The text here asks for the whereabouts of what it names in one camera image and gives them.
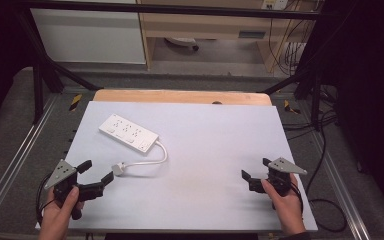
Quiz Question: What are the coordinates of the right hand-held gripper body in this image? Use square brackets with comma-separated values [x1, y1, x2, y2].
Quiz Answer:
[248, 157, 309, 198]

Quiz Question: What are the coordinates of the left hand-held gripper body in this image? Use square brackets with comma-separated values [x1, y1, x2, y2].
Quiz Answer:
[43, 159, 105, 221]

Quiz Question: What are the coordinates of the white plug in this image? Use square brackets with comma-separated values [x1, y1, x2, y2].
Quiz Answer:
[111, 161, 127, 177]

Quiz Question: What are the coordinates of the white power strip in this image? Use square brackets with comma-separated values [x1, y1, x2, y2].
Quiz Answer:
[98, 113, 160, 155]

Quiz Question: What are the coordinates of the white power strip cable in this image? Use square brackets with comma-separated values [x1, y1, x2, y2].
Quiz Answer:
[122, 140, 169, 170]

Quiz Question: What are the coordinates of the person's right hand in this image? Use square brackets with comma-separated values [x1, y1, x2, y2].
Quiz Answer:
[261, 173, 306, 228]

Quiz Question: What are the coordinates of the person's left hand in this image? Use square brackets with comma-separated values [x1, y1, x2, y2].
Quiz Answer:
[38, 186, 85, 232]

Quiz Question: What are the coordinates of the yellow black tape strip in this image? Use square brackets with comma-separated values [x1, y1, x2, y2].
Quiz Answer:
[68, 93, 83, 112]
[283, 99, 302, 115]

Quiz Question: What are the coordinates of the wooden table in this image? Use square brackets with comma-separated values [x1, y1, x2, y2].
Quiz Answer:
[92, 88, 273, 107]

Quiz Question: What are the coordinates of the white cabinet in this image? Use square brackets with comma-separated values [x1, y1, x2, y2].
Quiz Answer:
[29, 0, 147, 65]

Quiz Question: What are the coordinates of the office chair base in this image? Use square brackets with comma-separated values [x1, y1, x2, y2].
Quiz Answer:
[164, 36, 201, 52]

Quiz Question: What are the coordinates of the light wooden desk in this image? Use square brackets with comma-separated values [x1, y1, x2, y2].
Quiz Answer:
[136, 0, 324, 74]

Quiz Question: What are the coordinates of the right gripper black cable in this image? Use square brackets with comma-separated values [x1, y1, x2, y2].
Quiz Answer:
[289, 181, 305, 218]

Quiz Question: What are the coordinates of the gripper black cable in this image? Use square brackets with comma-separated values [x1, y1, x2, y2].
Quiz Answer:
[289, 181, 305, 218]
[35, 172, 55, 228]

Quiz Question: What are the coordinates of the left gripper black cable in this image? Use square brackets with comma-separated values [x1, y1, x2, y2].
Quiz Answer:
[35, 172, 55, 228]

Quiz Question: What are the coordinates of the aluminium rail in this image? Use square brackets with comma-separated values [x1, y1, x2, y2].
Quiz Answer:
[311, 131, 372, 240]
[0, 95, 60, 222]

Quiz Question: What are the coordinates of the black floor cable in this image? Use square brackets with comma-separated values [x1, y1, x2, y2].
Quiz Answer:
[280, 84, 348, 234]

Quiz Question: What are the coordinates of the bundle of black cables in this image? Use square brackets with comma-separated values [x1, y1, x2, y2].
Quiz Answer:
[268, 0, 314, 77]

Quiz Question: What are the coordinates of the white wall socket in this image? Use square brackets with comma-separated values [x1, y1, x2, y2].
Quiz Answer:
[260, 0, 290, 11]

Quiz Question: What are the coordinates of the black metal frame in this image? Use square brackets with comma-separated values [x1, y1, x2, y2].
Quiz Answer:
[15, 0, 325, 132]

